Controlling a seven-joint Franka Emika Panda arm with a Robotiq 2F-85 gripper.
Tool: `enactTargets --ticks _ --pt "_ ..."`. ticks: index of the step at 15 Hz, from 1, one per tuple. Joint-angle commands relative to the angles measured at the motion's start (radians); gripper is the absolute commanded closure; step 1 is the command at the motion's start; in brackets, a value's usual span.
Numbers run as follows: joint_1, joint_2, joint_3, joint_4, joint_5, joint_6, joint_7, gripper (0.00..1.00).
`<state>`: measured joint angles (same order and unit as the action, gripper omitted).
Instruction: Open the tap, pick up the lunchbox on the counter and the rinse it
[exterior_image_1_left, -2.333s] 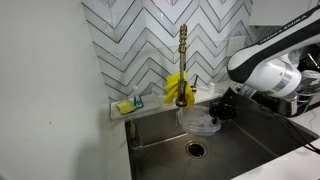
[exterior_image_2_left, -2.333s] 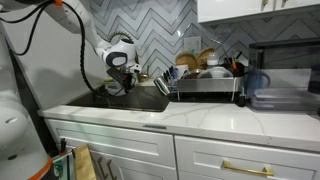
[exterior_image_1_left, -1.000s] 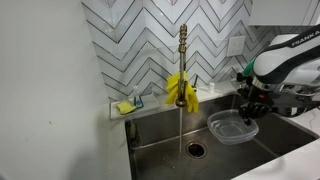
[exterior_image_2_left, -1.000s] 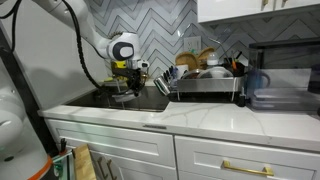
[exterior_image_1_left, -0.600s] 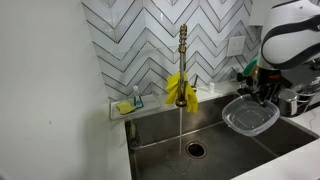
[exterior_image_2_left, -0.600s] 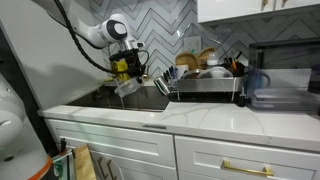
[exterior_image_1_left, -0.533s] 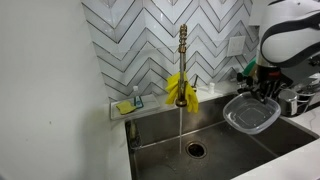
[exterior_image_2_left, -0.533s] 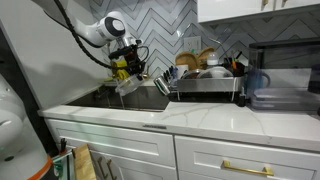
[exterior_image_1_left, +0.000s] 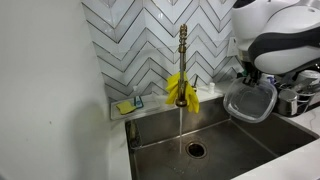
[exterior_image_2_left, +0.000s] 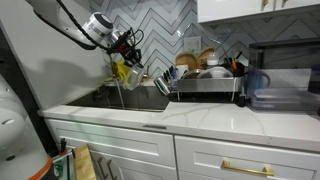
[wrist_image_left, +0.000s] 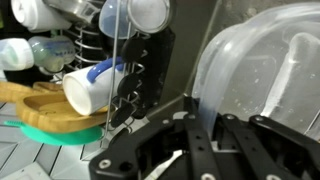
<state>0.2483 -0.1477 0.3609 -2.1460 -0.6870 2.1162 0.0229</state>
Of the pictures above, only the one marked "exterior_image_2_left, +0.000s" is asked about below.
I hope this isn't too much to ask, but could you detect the stainless steel sink basin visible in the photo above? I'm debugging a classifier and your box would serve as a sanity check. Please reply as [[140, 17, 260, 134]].
[[65, 84, 171, 113]]

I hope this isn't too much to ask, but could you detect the black steel dish rack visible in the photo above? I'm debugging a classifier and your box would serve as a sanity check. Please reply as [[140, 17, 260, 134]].
[[168, 64, 247, 104]]

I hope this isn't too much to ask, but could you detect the gold cabinet door handle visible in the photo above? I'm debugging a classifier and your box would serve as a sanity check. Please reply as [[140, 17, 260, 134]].
[[105, 159, 119, 180], [96, 156, 109, 180]]

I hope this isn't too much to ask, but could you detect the white bowl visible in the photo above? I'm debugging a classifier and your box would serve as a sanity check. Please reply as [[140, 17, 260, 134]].
[[204, 65, 235, 80]]

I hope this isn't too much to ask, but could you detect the light wooden plank board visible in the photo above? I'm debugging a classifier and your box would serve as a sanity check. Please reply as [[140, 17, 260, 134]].
[[72, 143, 98, 180]]

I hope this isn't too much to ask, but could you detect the clear plastic lunchbox container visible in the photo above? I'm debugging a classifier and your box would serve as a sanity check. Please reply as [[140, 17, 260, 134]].
[[123, 64, 146, 92]]

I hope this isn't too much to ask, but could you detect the clear baby bottle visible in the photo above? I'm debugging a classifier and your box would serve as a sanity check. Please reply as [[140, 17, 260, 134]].
[[206, 51, 220, 68]]

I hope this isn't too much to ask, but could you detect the white drawer front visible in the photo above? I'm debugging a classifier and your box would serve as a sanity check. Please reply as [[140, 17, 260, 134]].
[[173, 134, 320, 180]]

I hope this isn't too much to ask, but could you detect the stainless steel utensil cup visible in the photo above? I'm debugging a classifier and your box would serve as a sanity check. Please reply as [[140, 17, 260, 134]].
[[153, 73, 172, 97]]

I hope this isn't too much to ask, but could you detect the white mug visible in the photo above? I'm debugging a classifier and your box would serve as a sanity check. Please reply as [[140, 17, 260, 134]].
[[175, 64, 190, 80]]

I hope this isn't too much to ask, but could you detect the white sink front panel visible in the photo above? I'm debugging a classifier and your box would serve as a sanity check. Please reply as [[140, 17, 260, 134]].
[[45, 118, 177, 168]]

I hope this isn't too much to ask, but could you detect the stainless steel bowl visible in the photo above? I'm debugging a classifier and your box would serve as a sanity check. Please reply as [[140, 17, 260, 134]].
[[181, 68, 205, 80]]

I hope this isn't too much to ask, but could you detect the black utensil holder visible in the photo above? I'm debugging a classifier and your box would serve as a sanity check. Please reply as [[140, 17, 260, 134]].
[[222, 58, 247, 79]]

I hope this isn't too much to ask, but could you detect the gold drawer pull handle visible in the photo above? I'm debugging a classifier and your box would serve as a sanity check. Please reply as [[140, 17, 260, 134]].
[[222, 160, 275, 177]]

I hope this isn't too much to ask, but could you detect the clear plastic container stack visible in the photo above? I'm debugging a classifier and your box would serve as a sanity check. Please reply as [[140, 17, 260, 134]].
[[250, 87, 320, 113]]

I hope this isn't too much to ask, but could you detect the black countertop appliance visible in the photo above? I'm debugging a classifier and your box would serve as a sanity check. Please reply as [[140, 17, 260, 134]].
[[248, 37, 320, 102]]

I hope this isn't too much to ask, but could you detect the white robot pedestal orange ring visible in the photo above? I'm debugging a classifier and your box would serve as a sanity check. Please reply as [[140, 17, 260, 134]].
[[0, 74, 55, 180]]

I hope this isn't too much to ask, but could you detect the white sponge tray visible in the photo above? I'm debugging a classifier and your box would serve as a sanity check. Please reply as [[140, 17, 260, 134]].
[[99, 78, 117, 88]]

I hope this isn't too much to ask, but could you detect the yellow rubber glove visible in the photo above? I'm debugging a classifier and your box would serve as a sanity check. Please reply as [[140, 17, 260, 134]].
[[116, 59, 132, 81]]

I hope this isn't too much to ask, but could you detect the white lower cabinet door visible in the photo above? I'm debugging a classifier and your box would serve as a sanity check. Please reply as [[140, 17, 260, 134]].
[[89, 149, 178, 180]]

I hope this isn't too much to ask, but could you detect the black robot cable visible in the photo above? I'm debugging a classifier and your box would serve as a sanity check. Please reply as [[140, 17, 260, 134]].
[[54, 0, 145, 52]]

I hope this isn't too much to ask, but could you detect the white upper cabinet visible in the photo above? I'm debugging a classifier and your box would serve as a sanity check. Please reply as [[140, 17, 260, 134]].
[[197, 0, 320, 25]]

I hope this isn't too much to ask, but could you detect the small black bottle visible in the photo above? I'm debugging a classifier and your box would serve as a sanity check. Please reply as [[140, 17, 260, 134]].
[[237, 87, 247, 108]]

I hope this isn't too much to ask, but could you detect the round wooden cutting board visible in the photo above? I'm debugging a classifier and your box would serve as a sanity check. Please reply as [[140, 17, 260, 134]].
[[174, 51, 199, 72]]

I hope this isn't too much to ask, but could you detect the wooden cutting board with handle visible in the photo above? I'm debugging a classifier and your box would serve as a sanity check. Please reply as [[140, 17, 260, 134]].
[[196, 46, 216, 71]]

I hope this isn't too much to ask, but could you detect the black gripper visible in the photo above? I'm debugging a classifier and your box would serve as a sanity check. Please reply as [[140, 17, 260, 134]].
[[111, 31, 145, 69]]

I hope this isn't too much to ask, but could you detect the white wall outlet plate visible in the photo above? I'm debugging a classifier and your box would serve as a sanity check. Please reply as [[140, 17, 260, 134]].
[[183, 35, 203, 56]]

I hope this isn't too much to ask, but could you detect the blue translucent pitcher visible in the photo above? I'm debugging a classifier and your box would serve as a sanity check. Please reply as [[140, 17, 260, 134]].
[[248, 68, 272, 100]]

